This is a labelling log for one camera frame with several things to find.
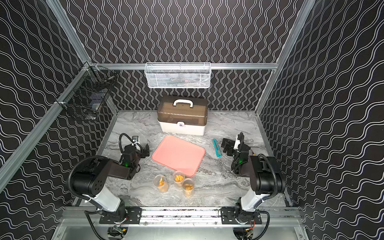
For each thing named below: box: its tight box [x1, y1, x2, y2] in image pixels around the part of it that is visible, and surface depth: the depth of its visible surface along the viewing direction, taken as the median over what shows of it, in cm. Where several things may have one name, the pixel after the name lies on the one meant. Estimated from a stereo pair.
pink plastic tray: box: [152, 135, 206, 178], surface depth 100 cm
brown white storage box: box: [157, 95, 208, 136], surface depth 100 cm
